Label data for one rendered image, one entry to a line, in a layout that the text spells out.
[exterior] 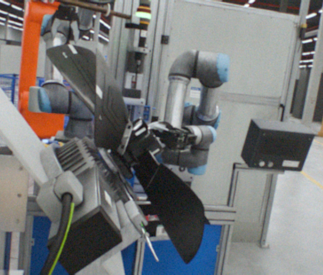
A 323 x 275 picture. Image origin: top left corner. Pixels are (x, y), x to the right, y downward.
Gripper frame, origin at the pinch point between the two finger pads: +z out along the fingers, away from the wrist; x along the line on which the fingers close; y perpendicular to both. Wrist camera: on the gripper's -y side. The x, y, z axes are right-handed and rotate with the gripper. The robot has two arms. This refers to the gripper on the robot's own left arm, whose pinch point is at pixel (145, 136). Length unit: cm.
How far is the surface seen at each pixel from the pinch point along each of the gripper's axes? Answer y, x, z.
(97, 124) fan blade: 28, -13, 45
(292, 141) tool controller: 24, -3, -65
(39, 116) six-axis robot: -330, 85, -161
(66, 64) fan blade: -6.4, -20.1, 30.6
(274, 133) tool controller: 19, -5, -57
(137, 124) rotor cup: 13.2, -8.3, 18.7
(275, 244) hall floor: -28, 122, -232
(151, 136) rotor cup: 18.2, -6.4, 17.4
